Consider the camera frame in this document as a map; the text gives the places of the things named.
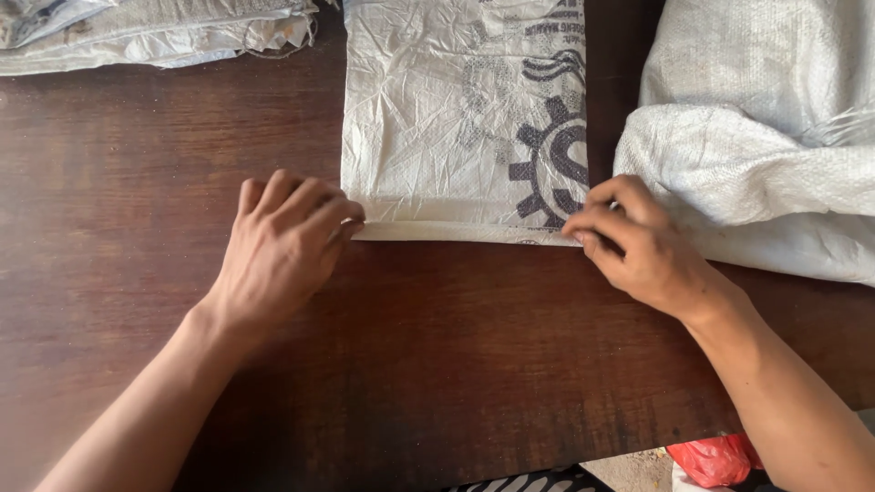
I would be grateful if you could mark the crumpled plain white woven sack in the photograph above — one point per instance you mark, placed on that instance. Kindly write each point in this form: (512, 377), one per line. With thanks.
(752, 136)

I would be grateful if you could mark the person's black white striped clothing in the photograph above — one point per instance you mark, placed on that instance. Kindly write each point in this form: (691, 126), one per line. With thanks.
(533, 482)

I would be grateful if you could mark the red plastic bag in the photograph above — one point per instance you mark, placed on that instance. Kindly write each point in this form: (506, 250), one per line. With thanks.
(714, 459)

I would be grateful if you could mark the person's right hand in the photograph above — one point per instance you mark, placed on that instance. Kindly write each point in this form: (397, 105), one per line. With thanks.
(656, 263)

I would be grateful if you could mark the white woven sack gear print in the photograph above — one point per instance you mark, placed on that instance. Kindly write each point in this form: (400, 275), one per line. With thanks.
(444, 123)

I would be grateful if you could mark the pile of worn woven sacks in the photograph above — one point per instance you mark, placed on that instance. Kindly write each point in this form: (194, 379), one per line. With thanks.
(137, 34)

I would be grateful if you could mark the person's left hand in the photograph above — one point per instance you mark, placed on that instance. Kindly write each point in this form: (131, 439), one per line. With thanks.
(277, 259)

